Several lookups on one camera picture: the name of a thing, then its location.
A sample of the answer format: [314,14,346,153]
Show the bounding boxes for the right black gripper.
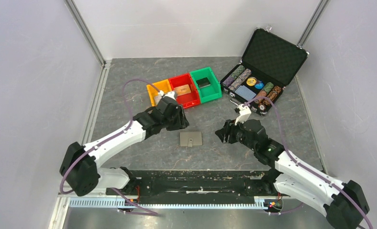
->
[215,116,257,151]

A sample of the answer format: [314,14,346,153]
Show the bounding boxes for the grey card holder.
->
[179,131,203,147]

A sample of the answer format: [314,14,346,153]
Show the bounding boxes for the tan card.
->
[174,84,191,96]

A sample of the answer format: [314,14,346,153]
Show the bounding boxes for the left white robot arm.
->
[59,96,189,197]

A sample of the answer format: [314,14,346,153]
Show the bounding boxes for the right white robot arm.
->
[215,119,370,229]

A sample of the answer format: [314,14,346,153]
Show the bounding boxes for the silver card in yellow bin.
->
[154,95,162,105]

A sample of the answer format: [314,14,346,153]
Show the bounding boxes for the blue playing card deck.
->
[235,85,256,101]

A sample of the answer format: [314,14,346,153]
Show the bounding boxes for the green plastic bin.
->
[189,67,222,104]

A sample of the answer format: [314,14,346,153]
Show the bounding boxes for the yellow plastic bin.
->
[147,79,172,106]

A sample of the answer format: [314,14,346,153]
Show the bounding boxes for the purple poker chip row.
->
[222,69,251,91]

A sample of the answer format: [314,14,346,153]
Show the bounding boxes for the blue dealer button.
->
[255,82,264,90]

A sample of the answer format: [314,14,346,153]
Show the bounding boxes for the yellow dealer button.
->
[246,77,258,86]

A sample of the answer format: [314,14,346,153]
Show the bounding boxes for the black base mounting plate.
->
[119,170,280,205]

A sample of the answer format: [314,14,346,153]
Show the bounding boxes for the green poker chip row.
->
[230,65,245,80]

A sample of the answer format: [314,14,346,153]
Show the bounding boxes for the brown poker chip row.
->
[254,82,282,104]

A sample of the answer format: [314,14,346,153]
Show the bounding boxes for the black poker chip case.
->
[220,28,309,104]

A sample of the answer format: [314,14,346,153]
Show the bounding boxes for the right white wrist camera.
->
[234,104,251,125]

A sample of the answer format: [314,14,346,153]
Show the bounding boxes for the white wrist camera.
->
[158,91,177,100]
[234,104,251,125]

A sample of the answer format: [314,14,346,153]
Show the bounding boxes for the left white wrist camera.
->
[158,91,177,100]

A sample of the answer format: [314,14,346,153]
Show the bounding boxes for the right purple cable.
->
[242,95,374,229]

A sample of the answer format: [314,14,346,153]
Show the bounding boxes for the purple cable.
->
[242,95,374,229]
[59,79,164,216]

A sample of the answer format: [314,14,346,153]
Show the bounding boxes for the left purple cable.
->
[59,79,164,216]

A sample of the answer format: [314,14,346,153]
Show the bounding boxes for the right aluminium frame post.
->
[297,0,330,48]

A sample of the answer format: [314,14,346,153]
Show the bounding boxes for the aluminium frame post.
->
[64,0,106,66]
[297,0,330,48]

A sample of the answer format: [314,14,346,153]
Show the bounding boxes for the left aluminium frame post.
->
[64,0,106,66]

